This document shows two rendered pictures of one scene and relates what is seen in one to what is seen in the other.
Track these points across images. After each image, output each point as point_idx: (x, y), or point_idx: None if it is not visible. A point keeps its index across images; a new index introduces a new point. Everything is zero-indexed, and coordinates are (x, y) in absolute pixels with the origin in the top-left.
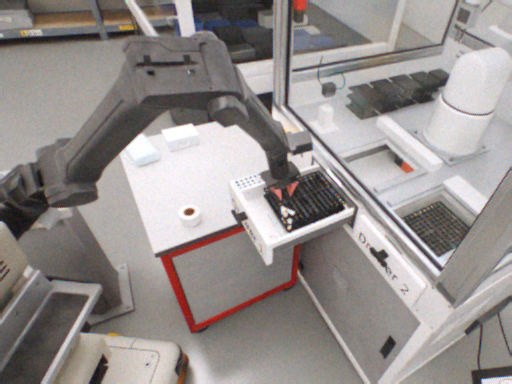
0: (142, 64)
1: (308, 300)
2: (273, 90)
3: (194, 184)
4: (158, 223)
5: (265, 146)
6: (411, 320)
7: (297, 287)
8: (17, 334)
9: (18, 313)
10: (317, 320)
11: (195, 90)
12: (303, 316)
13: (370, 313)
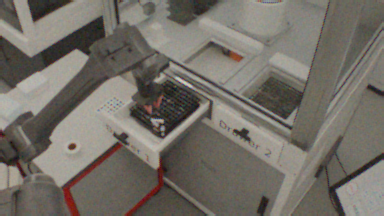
0: (106, 55)
1: (178, 197)
2: (104, 23)
3: (62, 123)
4: (49, 163)
5: (144, 76)
6: (277, 175)
7: (164, 189)
8: None
9: None
10: (192, 211)
11: (136, 60)
12: (178, 211)
13: (242, 184)
